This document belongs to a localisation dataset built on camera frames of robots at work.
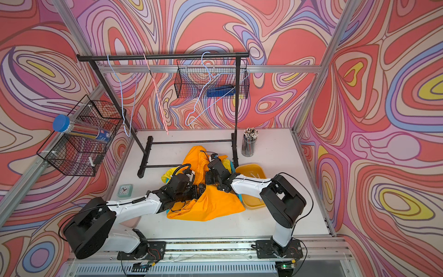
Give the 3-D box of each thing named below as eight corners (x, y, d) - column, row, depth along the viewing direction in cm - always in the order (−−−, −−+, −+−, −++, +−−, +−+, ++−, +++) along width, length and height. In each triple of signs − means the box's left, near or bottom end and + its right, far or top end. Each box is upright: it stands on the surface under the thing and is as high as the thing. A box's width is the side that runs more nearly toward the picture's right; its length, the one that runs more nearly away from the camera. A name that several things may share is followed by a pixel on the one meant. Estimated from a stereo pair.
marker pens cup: (241, 156, 107) (244, 137, 93) (241, 147, 111) (243, 127, 98) (254, 156, 107) (259, 137, 93) (253, 147, 111) (257, 127, 98)
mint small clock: (118, 197, 91) (115, 195, 89) (122, 186, 95) (120, 184, 93) (130, 197, 91) (128, 195, 89) (134, 186, 95) (132, 184, 93)
